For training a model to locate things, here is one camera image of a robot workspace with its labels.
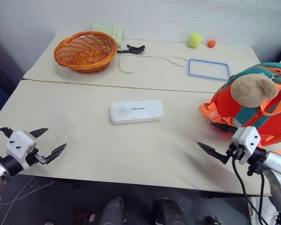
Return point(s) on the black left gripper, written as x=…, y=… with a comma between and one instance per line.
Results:
x=36, y=159

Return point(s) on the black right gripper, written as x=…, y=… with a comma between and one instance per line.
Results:
x=236, y=152

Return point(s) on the orange and teal backpack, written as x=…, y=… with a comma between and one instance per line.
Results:
x=271, y=127

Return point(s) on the white rectangular box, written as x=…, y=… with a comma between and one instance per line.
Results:
x=135, y=112

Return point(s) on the brown plush toy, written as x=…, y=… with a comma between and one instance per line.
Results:
x=250, y=91

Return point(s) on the clear lid with blue rim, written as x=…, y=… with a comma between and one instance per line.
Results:
x=208, y=70

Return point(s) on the orange wicker basket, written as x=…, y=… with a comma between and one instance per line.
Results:
x=84, y=66

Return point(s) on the white object under table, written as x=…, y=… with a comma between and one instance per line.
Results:
x=270, y=211

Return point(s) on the dark rounded shape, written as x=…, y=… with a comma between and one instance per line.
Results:
x=113, y=211
x=168, y=213

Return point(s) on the small orange ball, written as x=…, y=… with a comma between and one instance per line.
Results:
x=211, y=43

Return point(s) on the yellow tennis ball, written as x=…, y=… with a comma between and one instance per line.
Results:
x=195, y=40

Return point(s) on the light green cloth pouch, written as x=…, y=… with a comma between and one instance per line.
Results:
x=103, y=28

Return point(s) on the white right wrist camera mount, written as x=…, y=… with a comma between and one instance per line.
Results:
x=246, y=138

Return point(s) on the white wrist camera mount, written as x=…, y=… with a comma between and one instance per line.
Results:
x=17, y=143
x=246, y=138

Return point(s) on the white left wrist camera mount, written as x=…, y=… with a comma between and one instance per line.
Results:
x=17, y=143

